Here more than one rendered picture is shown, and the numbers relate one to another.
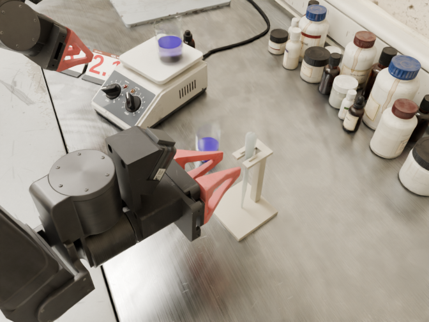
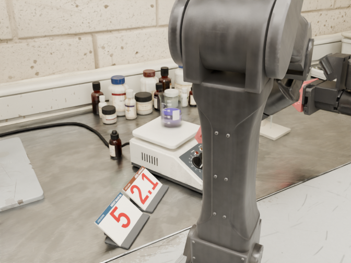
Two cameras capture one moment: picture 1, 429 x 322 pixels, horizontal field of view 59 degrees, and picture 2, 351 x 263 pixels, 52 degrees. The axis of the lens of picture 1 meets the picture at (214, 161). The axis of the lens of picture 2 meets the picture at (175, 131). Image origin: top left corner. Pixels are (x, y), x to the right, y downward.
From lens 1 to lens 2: 108 cm
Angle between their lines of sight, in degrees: 74
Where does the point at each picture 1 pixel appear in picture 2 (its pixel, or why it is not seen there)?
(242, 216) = (276, 128)
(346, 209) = not seen: hidden behind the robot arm
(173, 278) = (324, 146)
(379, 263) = not seen: hidden behind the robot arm
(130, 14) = (18, 194)
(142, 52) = (164, 136)
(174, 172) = (316, 82)
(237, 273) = (307, 131)
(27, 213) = (327, 205)
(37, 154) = (268, 215)
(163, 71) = (190, 126)
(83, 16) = not seen: outside the picture
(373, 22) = (130, 70)
